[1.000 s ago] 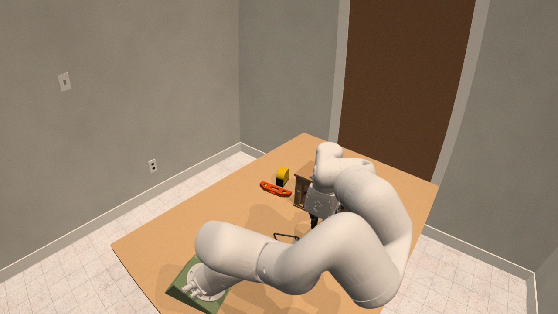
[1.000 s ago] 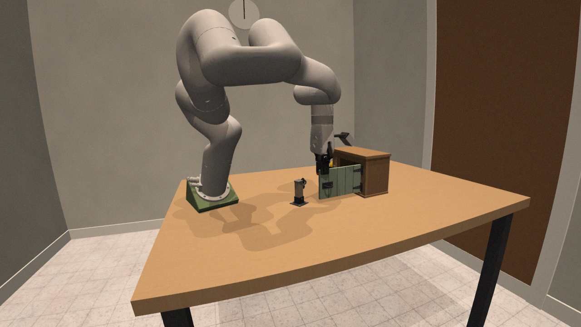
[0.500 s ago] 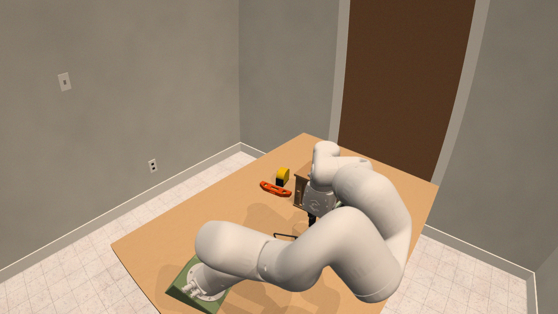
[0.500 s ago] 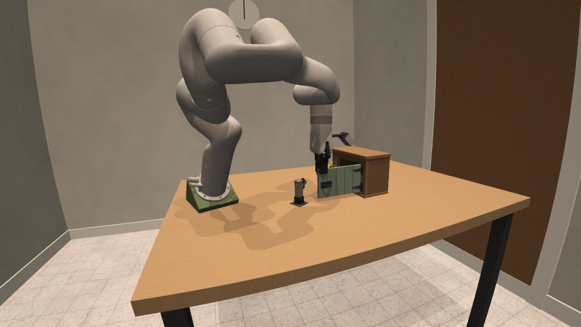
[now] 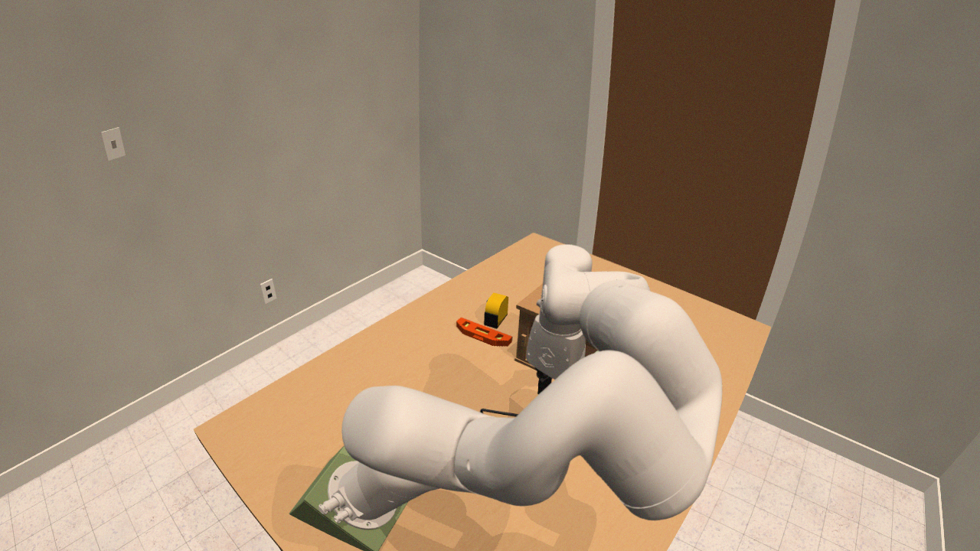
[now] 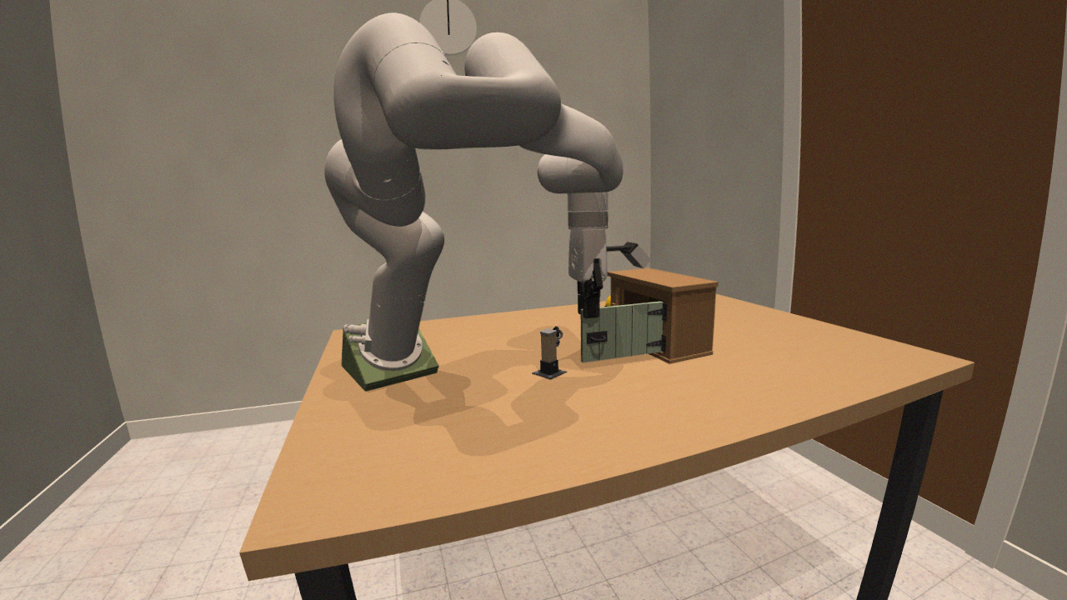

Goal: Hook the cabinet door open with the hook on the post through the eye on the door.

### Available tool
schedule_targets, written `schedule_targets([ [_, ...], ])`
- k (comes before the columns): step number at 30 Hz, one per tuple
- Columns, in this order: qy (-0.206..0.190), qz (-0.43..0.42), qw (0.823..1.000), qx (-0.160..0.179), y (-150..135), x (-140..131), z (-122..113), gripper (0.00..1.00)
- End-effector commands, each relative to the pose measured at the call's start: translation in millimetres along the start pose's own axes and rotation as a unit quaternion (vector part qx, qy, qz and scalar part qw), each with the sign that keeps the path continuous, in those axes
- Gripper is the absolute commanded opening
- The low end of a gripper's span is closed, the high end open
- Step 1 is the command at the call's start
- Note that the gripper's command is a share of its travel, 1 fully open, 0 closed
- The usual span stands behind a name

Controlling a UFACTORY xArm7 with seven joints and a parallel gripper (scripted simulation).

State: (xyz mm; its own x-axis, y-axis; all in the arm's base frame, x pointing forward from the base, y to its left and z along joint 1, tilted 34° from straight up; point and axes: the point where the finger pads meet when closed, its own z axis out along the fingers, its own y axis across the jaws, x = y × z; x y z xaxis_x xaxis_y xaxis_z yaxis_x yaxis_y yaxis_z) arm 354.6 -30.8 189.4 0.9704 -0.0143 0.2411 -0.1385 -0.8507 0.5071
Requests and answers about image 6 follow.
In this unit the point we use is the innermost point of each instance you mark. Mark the small brown wooden cabinet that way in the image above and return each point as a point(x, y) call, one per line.
point(633, 325)

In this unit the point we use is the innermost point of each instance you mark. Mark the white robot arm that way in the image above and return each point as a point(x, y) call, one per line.
point(427, 106)

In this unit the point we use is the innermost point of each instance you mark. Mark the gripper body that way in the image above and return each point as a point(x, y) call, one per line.
point(586, 244)

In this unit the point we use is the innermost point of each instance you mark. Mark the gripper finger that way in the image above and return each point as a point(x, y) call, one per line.
point(581, 294)
point(592, 293)

